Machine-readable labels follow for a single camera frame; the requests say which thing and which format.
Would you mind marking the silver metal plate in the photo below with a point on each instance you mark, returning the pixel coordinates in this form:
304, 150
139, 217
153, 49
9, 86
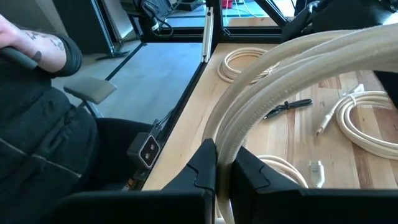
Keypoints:
207, 34

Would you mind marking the person's hand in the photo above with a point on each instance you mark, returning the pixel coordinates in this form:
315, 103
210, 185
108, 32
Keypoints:
28, 40

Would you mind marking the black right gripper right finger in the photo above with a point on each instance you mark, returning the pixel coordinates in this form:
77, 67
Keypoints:
248, 186

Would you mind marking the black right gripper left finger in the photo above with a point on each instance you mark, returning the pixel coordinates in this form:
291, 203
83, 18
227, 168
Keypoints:
192, 186

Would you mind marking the black aluminium table frame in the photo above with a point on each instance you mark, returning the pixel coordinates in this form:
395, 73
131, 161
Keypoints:
248, 36

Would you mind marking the person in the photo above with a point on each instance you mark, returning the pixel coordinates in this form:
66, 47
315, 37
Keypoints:
37, 140

